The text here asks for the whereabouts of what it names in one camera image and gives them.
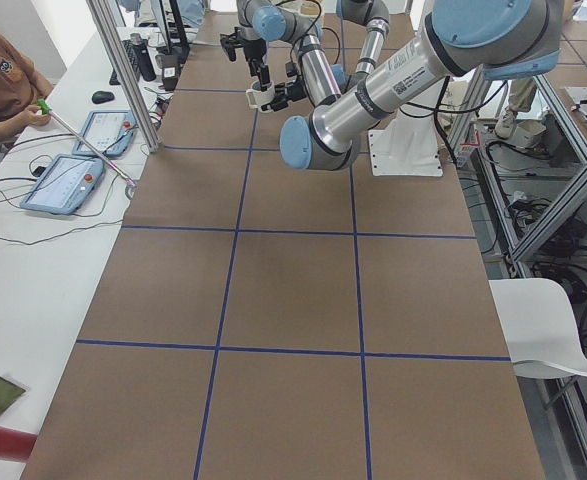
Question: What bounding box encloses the teach pendant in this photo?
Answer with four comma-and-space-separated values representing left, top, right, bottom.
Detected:
80, 110, 137, 158
20, 155, 104, 215

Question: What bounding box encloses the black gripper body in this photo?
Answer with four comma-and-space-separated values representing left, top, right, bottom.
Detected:
261, 75, 307, 112
220, 27, 267, 75

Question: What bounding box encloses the black bottle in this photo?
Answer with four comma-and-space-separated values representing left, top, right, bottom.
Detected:
130, 33, 157, 82

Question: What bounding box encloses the white chair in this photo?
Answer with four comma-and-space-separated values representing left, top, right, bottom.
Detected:
489, 278, 587, 380

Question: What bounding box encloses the black keyboard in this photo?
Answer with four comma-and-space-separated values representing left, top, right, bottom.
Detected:
108, 39, 142, 86

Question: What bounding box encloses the man in brown shirt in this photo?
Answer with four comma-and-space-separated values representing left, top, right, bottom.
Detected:
0, 34, 53, 143

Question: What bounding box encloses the upper teach pendant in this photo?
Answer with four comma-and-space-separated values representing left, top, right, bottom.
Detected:
80, 110, 137, 158

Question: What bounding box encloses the red cylinder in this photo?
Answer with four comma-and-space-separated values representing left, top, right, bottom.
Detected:
0, 426, 38, 462

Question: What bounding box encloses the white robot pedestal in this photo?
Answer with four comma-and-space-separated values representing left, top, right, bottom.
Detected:
367, 112, 443, 177

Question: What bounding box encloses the white ribbed mug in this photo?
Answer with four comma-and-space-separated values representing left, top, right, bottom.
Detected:
245, 82, 275, 112

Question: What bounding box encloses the metal rod green handle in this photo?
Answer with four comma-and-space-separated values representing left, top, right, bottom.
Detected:
36, 99, 137, 189

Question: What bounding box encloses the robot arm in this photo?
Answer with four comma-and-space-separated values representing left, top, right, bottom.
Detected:
279, 1, 564, 171
220, 1, 341, 112

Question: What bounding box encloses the lower teach pendant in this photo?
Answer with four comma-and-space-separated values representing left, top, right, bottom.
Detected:
20, 155, 104, 215

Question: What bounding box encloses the aluminium frame post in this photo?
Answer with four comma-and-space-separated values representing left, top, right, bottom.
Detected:
86, 0, 160, 153

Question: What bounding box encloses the black computer mouse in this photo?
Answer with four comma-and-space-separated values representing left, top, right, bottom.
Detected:
91, 90, 115, 105

